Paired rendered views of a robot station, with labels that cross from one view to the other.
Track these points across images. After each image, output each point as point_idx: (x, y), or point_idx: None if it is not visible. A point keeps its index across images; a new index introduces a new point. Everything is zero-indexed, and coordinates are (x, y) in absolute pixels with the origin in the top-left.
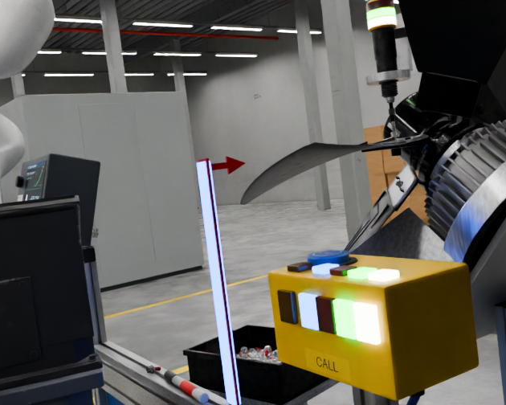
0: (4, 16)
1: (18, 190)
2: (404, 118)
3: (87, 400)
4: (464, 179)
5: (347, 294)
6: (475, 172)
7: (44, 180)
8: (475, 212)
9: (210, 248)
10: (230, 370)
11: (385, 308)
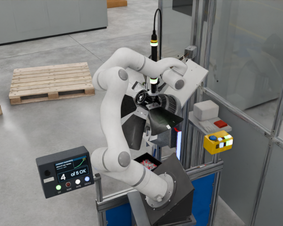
0: (120, 114)
1: (42, 177)
2: (148, 99)
3: None
4: (169, 110)
5: (227, 140)
6: (170, 108)
7: (88, 162)
8: None
9: (178, 147)
10: None
11: (232, 139)
